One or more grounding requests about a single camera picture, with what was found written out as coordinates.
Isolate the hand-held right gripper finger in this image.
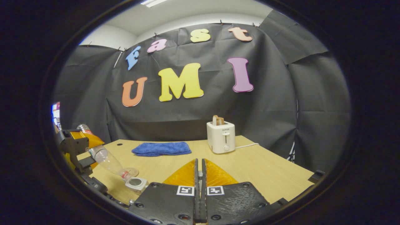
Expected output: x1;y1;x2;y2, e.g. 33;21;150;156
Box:
129;158;201;225
202;158;282;225

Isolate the clear plastic water bottle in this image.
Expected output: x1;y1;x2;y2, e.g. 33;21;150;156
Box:
77;124;139;182

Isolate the white teacup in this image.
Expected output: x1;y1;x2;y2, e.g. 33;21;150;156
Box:
125;177;149;193

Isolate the computer monitor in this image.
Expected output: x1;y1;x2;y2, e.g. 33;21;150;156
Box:
52;102;61;128

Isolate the white toaster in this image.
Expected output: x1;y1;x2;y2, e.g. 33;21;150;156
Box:
207;121;236;154

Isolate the blue towel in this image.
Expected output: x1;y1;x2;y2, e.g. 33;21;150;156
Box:
132;142;192;157

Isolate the black backdrop cloth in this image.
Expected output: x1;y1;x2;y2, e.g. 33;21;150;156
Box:
53;9;352;175

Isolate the ceiling light panel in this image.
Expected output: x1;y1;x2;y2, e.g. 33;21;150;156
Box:
141;0;169;8

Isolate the white toaster cable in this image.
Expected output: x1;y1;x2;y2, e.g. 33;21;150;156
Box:
234;142;260;149

